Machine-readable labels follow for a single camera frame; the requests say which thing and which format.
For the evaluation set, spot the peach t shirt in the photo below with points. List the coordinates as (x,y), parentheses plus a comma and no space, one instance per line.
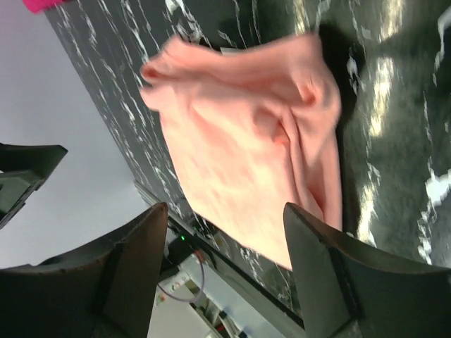
(249,131)

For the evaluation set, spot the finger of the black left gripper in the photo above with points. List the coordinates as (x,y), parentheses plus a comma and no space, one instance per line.
(24,169)

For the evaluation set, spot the folded magenta t shirt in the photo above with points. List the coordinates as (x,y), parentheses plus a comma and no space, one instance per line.
(38,6)

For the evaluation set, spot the aluminium front rail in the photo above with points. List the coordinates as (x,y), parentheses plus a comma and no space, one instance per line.
(267,287)

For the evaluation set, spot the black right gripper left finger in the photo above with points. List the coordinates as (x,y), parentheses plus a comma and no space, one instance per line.
(105,288)

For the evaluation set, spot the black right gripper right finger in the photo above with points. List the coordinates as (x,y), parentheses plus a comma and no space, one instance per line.
(347,288)

